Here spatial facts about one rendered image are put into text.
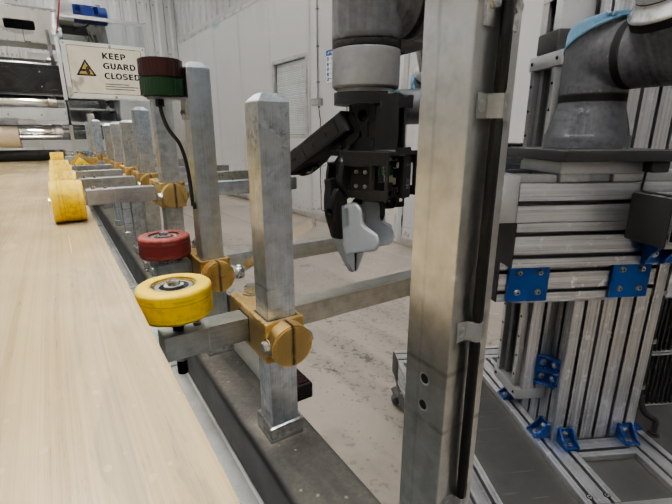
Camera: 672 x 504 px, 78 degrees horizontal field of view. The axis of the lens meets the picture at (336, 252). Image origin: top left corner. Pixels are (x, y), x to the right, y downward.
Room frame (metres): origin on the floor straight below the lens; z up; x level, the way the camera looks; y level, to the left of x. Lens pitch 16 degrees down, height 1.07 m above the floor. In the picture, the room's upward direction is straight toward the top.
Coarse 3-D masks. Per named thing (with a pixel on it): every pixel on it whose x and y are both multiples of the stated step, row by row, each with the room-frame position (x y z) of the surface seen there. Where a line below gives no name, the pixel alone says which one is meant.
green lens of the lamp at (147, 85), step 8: (144, 80) 0.62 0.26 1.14; (152, 80) 0.61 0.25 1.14; (160, 80) 0.61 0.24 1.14; (168, 80) 0.62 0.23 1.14; (176, 80) 0.63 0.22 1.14; (144, 88) 0.62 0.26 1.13; (152, 88) 0.61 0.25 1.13; (160, 88) 0.61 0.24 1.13; (168, 88) 0.62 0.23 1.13; (176, 88) 0.63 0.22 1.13; (184, 88) 0.65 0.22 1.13; (184, 96) 0.65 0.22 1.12
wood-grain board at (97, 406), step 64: (0, 192) 1.23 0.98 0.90; (0, 256) 0.56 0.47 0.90; (64, 256) 0.56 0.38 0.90; (0, 320) 0.36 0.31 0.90; (64, 320) 0.36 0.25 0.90; (128, 320) 0.36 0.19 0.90; (0, 384) 0.25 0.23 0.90; (64, 384) 0.25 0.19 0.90; (128, 384) 0.25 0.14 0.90; (0, 448) 0.19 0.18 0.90; (64, 448) 0.19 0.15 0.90; (128, 448) 0.19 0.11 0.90; (192, 448) 0.19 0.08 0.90
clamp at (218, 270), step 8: (192, 248) 0.72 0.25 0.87; (192, 256) 0.67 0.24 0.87; (224, 256) 0.67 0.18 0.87; (192, 264) 0.67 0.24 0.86; (200, 264) 0.63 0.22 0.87; (208, 264) 0.63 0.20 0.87; (216, 264) 0.63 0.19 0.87; (224, 264) 0.64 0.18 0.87; (200, 272) 0.63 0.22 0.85; (208, 272) 0.62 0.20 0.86; (216, 272) 0.63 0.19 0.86; (224, 272) 0.64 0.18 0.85; (232, 272) 0.64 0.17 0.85; (216, 280) 0.63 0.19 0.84; (224, 280) 0.63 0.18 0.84; (232, 280) 0.64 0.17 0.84; (216, 288) 0.63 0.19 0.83; (224, 288) 0.63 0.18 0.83
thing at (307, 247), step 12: (300, 240) 0.81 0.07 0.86; (312, 240) 0.81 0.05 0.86; (324, 240) 0.82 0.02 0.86; (228, 252) 0.73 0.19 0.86; (240, 252) 0.73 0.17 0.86; (252, 252) 0.74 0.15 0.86; (300, 252) 0.79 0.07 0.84; (312, 252) 0.80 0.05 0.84; (324, 252) 0.82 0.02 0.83; (156, 264) 0.65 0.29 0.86; (168, 264) 0.65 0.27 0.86; (180, 264) 0.66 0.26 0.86; (156, 276) 0.65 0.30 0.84
